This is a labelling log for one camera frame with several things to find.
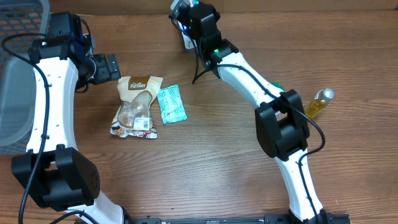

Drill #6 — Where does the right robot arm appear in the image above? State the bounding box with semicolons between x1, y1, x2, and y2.
169;0;329;223

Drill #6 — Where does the teal wet wipes pack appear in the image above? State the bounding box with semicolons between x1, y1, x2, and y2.
157;85;187;124

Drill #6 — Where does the yellow dish soap bottle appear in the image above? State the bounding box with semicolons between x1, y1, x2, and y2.
304;88;335;119

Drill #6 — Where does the grey plastic mesh basket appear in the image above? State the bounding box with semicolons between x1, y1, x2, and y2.
1;0;50;156

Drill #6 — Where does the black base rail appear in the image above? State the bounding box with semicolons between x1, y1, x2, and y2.
127;213;351;224

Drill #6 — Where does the small teal tissue pack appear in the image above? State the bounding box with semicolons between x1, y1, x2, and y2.
187;0;199;7

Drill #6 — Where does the green lid jar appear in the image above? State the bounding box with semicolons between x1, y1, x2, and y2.
271;82;284;91

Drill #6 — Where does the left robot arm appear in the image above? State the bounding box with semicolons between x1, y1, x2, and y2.
11;12;129;223

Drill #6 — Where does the brown snack bag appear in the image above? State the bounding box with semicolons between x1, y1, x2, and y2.
110;76;163;139

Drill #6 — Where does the white barcode scanner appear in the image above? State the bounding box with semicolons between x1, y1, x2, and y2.
177;21;193;50

